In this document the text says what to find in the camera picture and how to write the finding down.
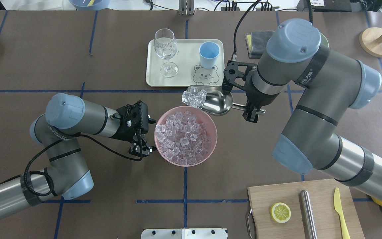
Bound aluminium frame post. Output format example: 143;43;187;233
178;0;195;15

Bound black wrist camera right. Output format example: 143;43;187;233
221;60;257;95

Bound blue bowl off table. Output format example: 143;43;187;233
69;0;111;11

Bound wooden cutting board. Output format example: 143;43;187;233
245;179;365;239

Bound yellow plastic knife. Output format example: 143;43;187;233
333;188;350;239

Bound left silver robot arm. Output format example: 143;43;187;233
0;93;155;219

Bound clear ice cubes pile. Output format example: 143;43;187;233
156;111;212;165

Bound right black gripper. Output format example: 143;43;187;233
243;90;271;123

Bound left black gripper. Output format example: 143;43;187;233
110;105;153;156

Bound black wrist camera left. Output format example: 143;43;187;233
134;100;157;134

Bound wooden mug tree stand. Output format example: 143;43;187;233
359;27;382;58

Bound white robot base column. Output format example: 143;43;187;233
141;228;228;239

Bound lemon half slice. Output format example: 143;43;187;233
270;202;291;223

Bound grey yellow cloth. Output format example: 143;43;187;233
245;31;274;59

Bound steel ice scoop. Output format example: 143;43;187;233
186;87;266;117

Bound clear wine glass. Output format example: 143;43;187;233
154;28;178;78

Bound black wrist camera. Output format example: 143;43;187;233
221;60;257;95
134;100;157;134

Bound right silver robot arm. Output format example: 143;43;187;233
245;18;382;201

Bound pink bowl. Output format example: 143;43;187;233
154;106;218;167

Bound steel cylinder muddler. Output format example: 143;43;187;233
299;190;317;239

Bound scooped ice cubes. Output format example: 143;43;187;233
181;86;207;109

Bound green bowl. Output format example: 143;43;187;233
320;32;329;47

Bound light blue cup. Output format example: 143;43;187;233
199;41;220;68

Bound cream bear tray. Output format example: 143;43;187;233
146;39;225;87

